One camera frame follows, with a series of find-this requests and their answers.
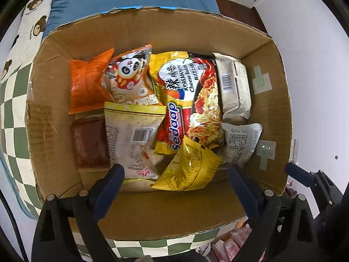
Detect clear yellow-edged snack packet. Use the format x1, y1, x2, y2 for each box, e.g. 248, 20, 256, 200
104, 102, 167, 181

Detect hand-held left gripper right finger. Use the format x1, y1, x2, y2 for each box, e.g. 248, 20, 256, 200
228, 164, 319, 262

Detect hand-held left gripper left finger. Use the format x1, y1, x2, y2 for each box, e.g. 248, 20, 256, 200
31, 163, 126, 262

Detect panda print snack packet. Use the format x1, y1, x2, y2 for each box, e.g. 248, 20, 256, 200
102, 44, 163, 107

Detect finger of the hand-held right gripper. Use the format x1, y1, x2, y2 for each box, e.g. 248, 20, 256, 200
284, 162, 344, 206

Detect beige snack packet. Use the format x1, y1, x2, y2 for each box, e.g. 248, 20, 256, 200
212, 52, 252, 119

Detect dark red sauce packet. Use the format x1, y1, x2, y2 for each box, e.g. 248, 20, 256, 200
71, 116, 111, 170

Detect pile of pink packets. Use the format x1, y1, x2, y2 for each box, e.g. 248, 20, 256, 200
211, 218, 262, 262

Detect yellow snack packet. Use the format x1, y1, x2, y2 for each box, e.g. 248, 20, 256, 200
151, 136, 223, 191

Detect black cable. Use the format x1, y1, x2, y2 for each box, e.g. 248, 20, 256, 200
0, 191, 28, 262

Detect white printed snack packet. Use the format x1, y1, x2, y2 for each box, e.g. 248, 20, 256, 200
221, 122, 263, 167

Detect orange snack packet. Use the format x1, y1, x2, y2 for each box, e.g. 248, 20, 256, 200
68, 47, 116, 115

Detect printed cardboard box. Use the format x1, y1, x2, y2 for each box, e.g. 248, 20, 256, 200
24, 6, 293, 242

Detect bear print pillow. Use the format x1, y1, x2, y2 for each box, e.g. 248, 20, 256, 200
0, 0, 53, 82

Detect yellow instant noodle packet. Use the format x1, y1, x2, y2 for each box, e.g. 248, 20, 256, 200
149, 50, 227, 156

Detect green checkered mat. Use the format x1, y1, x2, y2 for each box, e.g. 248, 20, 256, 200
0, 63, 221, 262

